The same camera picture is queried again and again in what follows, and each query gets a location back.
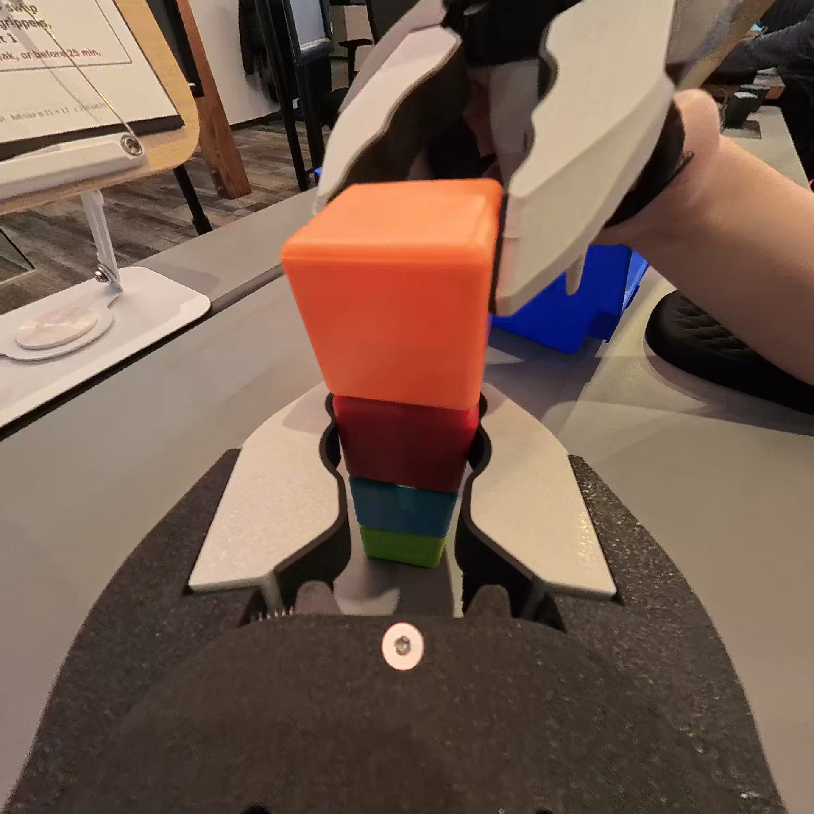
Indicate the red magnetic cube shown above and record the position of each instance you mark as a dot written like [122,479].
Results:
[407,443]

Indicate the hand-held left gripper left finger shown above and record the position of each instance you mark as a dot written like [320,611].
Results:
[265,515]

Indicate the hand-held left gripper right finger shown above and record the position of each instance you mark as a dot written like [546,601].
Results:
[544,515]

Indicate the green magnetic cube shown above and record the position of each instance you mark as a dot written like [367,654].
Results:
[405,547]

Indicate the teal magnetic cube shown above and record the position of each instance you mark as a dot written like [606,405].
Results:
[405,506]

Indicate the white sign stand base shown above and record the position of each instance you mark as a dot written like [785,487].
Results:
[115,331]

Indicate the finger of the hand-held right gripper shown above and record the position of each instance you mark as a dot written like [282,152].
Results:
[388,89]
[598,127]

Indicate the slanted wooden post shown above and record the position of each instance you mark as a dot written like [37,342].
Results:
[216,115]

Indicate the wooden instruction sign board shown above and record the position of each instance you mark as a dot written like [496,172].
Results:
[89,76]

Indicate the black partition panel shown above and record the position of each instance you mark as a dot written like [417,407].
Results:
[286,76]

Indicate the orange magnetic cube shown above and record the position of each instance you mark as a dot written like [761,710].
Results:
[388,293]

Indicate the person's right hand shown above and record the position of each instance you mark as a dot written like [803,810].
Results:
[693,140]

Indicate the person's right forearm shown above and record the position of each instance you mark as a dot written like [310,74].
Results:
[751,267]

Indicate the black textured mat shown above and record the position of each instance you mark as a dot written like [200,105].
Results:
[725,356]

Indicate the blue plastic bin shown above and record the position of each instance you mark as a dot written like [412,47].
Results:
[572,305]

